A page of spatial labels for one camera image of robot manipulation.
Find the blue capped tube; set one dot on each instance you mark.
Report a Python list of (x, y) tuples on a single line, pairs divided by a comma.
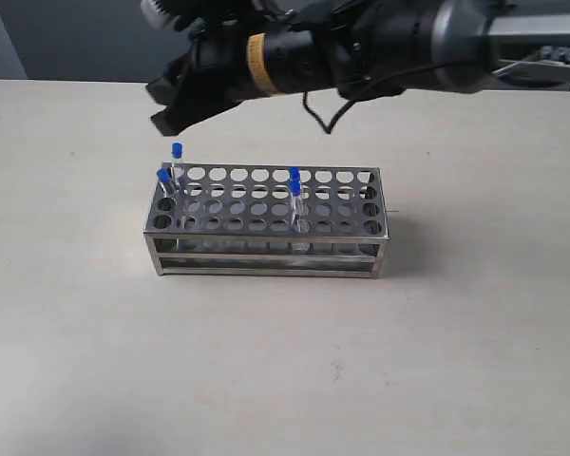
[(166, 181), (298, 221), (177, 165), (295, 173)]

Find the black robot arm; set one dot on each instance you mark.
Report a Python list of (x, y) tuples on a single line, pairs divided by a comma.
[(365, 50)]

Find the stainless steel test tube rack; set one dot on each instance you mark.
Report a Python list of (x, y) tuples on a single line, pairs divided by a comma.
[(236, 220)]

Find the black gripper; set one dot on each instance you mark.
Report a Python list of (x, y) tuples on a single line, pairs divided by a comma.
[(213, 71)]

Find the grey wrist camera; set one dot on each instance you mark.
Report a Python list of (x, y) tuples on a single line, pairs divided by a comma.
[(157, 14)]

